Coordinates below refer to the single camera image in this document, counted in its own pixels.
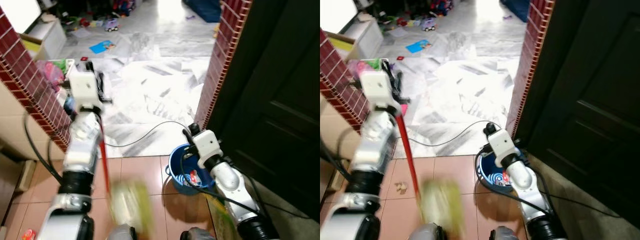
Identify pink bag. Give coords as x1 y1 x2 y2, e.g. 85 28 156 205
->
35 60 66 94
348 60 381 94

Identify yellow-green dustpan red handle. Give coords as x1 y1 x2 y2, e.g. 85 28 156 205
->
97 111 154 237
397 112 466 237

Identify blue plastic bucket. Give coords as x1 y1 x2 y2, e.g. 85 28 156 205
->
474 147 526 194
166 143 216 195

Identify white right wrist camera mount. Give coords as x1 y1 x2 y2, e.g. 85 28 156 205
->
487 128 521 168
192 129 224 169

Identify blue picture book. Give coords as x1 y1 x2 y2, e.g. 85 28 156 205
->
89 40 117 55
405 39 434 54

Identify green yellow broom blue handle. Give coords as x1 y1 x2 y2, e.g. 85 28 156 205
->
204 192 237 240

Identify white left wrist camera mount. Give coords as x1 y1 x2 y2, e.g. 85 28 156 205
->
68 71 104 113
358 70 401 114

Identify grey robot right foot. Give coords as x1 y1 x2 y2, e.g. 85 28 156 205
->
489 226 527 240
180 227 217 240

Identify white low cabinet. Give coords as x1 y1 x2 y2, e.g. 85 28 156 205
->
20 15 68 61
340 16 385 61

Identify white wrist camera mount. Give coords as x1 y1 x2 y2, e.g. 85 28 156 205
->
487 128 521 168
192 129 224 169
68 71 104 113
358 70 401 114

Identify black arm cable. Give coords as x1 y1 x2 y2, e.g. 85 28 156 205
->
22 112 64 185
179 167 312 222
475 150 623 220
320 140 357 185

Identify grey robot left foot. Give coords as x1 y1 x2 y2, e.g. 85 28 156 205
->
107 224 137 240
407 223 447 240

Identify dark wooden door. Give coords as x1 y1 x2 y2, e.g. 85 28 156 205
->
526 0 640 222
206 0 321 222

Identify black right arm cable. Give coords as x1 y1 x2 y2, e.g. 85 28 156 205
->
475 150 623 220
179 167 312 222

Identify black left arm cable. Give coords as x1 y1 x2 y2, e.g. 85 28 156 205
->
320 140 357 185
22 112 64 185

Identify grey robot foot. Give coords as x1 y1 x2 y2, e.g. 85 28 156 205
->
407 223 447 240
180 227 217 240
489 226 527 240
107 224 137 240

